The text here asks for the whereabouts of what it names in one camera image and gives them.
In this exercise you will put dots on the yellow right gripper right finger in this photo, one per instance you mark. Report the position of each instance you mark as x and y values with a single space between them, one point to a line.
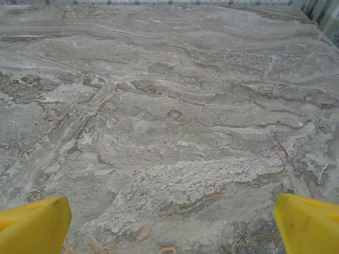
310 227

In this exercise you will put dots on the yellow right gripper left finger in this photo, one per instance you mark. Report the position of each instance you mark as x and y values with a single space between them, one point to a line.
34 227

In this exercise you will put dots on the aluminium frame corner post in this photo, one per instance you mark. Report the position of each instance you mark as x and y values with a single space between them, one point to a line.
321 13

